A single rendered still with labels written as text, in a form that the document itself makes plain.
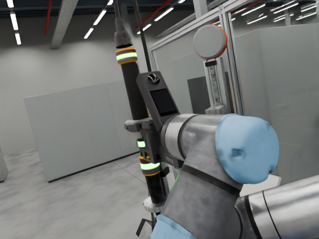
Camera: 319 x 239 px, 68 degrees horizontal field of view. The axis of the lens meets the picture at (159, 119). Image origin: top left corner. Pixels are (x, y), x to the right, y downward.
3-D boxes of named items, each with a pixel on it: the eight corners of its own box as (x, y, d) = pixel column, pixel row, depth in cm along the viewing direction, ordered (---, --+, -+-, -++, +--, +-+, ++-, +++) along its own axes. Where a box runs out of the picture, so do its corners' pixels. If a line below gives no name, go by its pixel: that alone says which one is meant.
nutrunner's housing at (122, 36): (157, 208, 60) (116, 22, 53) (171, 210, 58) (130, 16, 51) (150, 217, 56) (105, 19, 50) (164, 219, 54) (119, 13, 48)
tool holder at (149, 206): (156, 192, 63) (149, 158, 62) (181, 194, 60) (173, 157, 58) (138, 211, 55) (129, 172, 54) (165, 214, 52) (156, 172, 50)
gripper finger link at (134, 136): (119, 147, 56) (140, 151, 48) (114, 123, 55) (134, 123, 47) (131, 143, 57) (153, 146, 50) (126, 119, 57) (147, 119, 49)
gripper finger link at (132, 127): (120, 131, 50) (142, 133, 43) (118, 124, 50) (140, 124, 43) (138, 125, 53) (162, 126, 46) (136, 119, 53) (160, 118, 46)
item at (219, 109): (213, 121, 116) (211, 105, 115) (228, 120, 113) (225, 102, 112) (207, 126, 107) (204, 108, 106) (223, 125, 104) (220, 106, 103)
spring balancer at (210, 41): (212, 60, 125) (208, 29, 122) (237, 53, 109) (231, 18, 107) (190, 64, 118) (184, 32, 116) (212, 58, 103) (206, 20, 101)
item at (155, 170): (148, 167, 58) (147, 162, 58) (164, 167, 56) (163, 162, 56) (138, 174, 55) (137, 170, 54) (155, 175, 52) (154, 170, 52)
